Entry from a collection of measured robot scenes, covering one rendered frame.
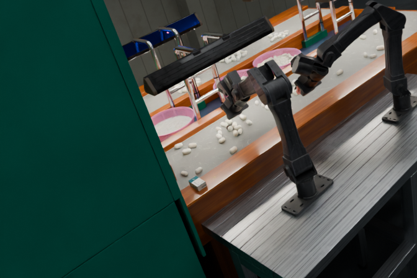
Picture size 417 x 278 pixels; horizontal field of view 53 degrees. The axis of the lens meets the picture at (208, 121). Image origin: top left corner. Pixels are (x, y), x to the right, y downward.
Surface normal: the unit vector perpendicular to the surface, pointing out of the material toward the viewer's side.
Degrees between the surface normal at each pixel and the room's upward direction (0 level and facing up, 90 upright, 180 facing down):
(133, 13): 90
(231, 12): 90
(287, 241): 0
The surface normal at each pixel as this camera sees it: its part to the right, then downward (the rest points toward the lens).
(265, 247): -0.28, -0.85
